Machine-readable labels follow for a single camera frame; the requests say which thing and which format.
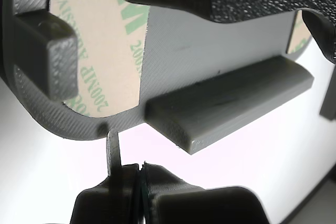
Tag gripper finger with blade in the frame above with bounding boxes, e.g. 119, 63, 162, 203
69, 128, 144, 224

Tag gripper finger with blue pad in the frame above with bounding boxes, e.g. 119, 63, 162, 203
138, 161, 272, 224

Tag beige printed protective film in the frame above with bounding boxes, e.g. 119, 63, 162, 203
49, 0, 151, 118
285, 10, 313, 55

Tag black upright clip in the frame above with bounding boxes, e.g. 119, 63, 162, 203
301, 8, 336, 65

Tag grey printed fixture black legs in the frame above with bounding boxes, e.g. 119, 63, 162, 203
0, 0, 336, 155

